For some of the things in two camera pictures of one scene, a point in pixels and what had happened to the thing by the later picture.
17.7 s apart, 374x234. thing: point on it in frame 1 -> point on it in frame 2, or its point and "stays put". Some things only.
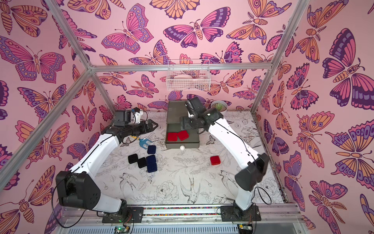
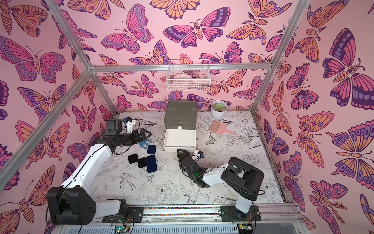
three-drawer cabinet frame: [176, 109] stays put
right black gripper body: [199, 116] -> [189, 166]
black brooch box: [141, 162] stays put
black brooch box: [133, 158] stays put
